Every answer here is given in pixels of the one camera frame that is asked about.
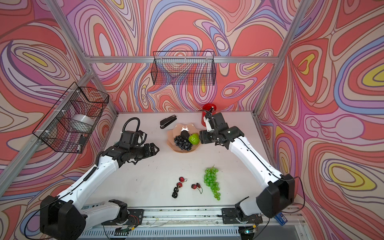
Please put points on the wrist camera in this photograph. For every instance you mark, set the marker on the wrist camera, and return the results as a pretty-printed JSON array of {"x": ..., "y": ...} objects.
[
  {"x": 207, "y": 119},
  {"x": 131, "y": 138}
]

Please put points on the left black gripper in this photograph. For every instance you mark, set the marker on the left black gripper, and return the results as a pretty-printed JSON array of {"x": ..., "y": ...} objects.
[{"x": 147, "y": 153}]

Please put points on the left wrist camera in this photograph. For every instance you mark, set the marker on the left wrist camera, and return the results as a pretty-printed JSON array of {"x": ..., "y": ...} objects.
[{"x": 131, "y": 138}]

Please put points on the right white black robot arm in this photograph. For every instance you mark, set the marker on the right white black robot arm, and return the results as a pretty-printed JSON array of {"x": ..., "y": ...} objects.
[{"x": 277, "y": 190}]

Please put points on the back black wire basket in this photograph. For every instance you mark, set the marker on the back black wire basket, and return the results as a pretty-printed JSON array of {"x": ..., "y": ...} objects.
[{"x": 179, "y": 68}]

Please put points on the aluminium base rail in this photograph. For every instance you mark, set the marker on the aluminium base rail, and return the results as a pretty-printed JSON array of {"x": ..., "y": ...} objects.
[{"x": 202, "y": 223}]

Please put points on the dark purple grape bunch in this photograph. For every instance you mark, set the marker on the dark purple grape bunch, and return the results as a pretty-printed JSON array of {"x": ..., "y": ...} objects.
[{"x": 182, "y": 144}]

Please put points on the black stapler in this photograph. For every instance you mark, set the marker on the black stapler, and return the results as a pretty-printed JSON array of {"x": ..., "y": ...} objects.
[{"x": 167, "y": 121}]

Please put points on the dark blackberry pair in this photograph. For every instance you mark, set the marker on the dark blackberry pair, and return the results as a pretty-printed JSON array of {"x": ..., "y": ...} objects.
[{"x": 175, "y": 192}]

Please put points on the red plastic cup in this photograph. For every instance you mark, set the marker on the red plastic cup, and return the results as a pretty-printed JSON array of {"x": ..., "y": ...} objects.
[{"x": 207, "y": 108}]

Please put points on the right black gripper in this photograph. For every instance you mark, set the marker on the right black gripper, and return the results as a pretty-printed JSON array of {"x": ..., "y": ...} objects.
[{"x": 203, "y": 137}]

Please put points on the green fake apple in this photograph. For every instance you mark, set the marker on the green fake apple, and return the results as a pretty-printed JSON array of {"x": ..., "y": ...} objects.
[{"x": 194, "y": 139}]

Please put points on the red cherry pair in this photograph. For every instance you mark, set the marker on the red cherry pair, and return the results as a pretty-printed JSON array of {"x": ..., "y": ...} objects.
[
  {"x": 182, "y": 180},
  {"x": 198, "y": 187}
]

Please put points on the dark fake avocado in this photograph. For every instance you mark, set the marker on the dark fake avocado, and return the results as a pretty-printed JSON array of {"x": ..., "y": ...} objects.
[{"x": 185, "y": 135}]

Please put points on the green grape bunch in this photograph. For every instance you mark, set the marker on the green grape bunch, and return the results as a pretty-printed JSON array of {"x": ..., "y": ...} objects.
[{"x": 211, "y": 181}]

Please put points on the white tape roll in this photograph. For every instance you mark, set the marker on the white tape roll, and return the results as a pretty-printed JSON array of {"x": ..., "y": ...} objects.
[{"x": 81, "y": 123}]

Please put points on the pink faceted fruit bowl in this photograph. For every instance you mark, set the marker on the pink faceted fruit bowl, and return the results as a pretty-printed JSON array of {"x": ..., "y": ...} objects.
[{"x": 176, "y": 132}]

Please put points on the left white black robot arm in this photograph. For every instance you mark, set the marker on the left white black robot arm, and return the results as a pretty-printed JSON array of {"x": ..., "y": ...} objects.
[{"x": 64, "y": 218}]

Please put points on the blue stapler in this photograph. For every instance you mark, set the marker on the blue stapler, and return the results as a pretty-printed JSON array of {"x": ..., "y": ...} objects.
[{"x": 281, "y": 219}]

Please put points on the black wire basket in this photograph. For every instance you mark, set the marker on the black wire basket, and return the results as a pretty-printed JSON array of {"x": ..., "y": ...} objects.
[
  {"x": 179, "y": 68},
  {"x": 56, "y": 133}
]

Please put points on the left black wire basket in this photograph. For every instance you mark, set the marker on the left black wire basket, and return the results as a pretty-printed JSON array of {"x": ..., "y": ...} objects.
[{"x": 56, "y": 133}]

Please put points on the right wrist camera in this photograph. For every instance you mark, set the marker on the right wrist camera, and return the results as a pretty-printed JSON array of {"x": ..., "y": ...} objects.
[{"x": 207, "y": 119}]

